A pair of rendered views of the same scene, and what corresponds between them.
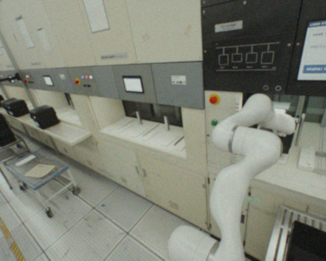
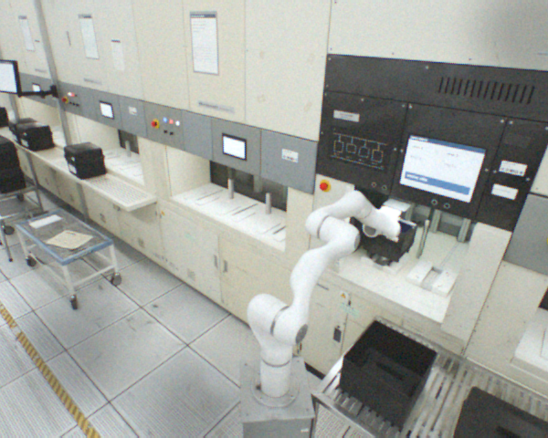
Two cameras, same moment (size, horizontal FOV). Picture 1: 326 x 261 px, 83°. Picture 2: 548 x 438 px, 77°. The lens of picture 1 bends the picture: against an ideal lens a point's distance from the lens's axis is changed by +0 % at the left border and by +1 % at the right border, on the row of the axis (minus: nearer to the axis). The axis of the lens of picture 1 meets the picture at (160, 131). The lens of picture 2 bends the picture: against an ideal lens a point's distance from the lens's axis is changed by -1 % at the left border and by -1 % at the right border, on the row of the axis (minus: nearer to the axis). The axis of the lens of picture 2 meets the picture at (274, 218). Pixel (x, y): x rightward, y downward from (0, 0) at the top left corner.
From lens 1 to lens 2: 0.70 m
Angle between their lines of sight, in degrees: 3
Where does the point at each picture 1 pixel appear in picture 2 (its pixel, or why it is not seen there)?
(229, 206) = (304, 278)
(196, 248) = (271, 306)
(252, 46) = (365, 140)
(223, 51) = (339, 138)
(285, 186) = (384, 295)
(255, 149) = (335, 237)
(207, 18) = (328, 101)
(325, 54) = (420, 165)
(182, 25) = (303, 99)
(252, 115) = (343, 209)
